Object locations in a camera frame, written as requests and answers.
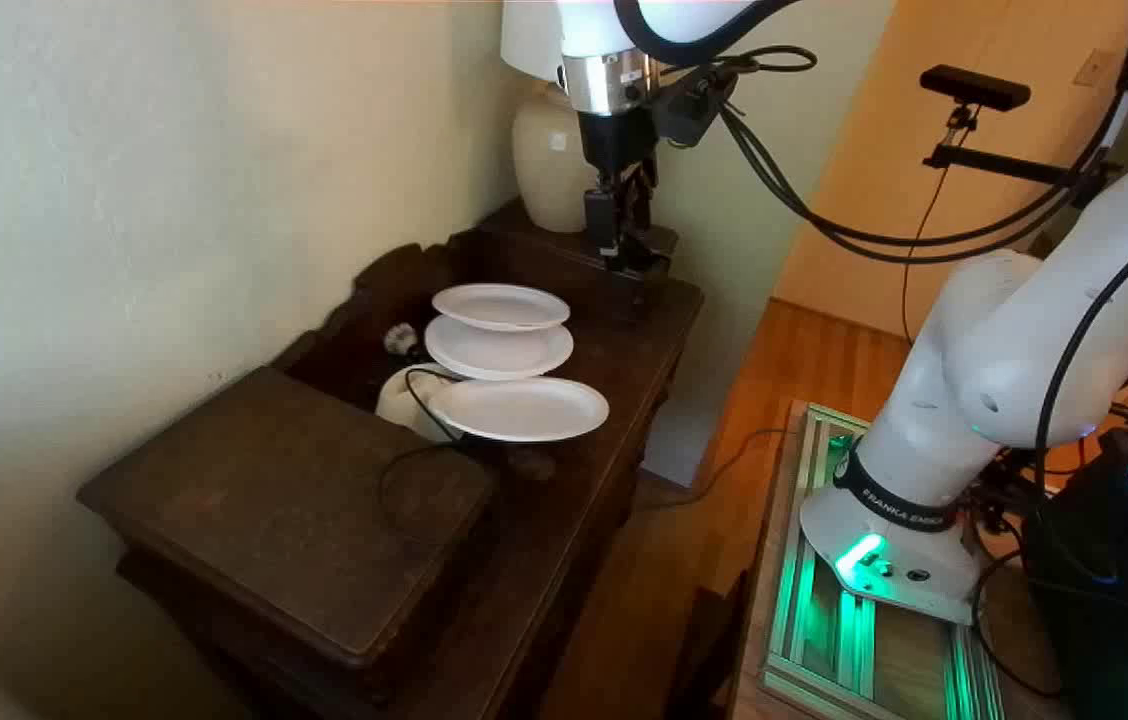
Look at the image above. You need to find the black computer with blue light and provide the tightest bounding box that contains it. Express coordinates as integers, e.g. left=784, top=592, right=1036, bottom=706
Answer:
left=1019, top=410, right=1128, bottom=720

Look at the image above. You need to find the black camera on stand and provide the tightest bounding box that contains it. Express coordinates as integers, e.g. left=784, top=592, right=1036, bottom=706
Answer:
left=917, top=61, right=1036, bottom=116

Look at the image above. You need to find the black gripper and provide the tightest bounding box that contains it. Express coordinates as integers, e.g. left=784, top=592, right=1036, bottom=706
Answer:
left=576, top=112, right=661, bottom=253

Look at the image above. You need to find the robot mounting table green light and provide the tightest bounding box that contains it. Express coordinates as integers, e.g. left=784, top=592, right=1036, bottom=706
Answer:
left=726, top=397, right=1074, bottom=720

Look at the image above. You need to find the large white plate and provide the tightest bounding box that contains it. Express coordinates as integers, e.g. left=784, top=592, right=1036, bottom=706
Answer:
left=424, top=375, right=612, bottom=447

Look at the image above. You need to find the thin black cord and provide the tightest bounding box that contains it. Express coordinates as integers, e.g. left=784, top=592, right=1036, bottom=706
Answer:
left=374, top=365, right=489, bottom=536

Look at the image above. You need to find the dark wooden dresser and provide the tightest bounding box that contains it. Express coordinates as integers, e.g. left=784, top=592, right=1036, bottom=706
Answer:
left=76, top=197, right=708, bottom=720

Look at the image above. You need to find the small white plate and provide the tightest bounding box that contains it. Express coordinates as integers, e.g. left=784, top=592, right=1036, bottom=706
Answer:
left=428, top=281, right=576, bottom=337

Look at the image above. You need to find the cream ceramic lamp base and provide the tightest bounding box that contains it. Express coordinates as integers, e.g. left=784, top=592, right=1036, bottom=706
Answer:
left=508, top=89, right=599, bottom=237

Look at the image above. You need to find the thick black cable bundle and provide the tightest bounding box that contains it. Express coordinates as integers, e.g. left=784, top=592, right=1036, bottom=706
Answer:
left=719, top=0, right=1128, bottom=267

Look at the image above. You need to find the white lamp shade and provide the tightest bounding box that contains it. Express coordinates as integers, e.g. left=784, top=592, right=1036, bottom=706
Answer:
left=494, top=0, right=569, bottom=89

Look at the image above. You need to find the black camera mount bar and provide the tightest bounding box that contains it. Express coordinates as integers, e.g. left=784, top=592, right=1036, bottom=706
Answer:
left=918, top=104, right=1098, bottom=190

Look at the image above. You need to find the white plate with chipped rim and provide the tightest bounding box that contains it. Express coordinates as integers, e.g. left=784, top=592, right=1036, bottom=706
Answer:
left=419, top=312, right=579, bottom=384

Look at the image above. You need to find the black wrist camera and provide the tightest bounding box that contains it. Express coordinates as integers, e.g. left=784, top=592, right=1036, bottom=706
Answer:
left=650, top=72, right=739, bottom=150

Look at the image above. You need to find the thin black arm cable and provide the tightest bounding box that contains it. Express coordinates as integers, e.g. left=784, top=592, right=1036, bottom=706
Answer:
left=1033, top=190, right=1128, bottom=465

